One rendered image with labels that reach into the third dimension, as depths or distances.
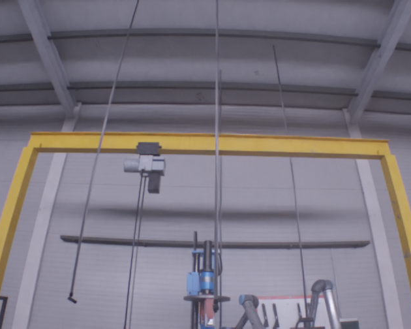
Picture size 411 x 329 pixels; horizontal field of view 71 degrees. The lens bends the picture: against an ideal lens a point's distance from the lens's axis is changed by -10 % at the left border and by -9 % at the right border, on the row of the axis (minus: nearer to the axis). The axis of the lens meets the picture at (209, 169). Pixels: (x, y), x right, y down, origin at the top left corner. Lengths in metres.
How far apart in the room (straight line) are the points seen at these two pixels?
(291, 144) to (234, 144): 0.80
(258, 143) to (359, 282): 3.65
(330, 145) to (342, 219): 2.64
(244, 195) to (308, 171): 1.60
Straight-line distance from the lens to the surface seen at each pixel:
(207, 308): 3.75
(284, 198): 6.74
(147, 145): 4.26
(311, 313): 3.71
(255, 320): 3.43
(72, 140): 4.75
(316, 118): 8.14
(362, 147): 4.88
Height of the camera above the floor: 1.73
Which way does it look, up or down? 29 degrees up
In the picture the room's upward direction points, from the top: 1 degrees clockwise
